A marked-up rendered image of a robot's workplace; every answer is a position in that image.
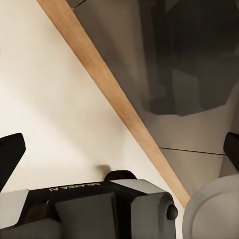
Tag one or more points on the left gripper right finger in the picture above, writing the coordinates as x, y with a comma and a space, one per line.
231, 148

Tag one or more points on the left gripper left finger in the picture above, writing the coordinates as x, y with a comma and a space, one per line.
12, 149

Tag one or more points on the cabinet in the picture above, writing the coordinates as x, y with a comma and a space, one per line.
177, 62

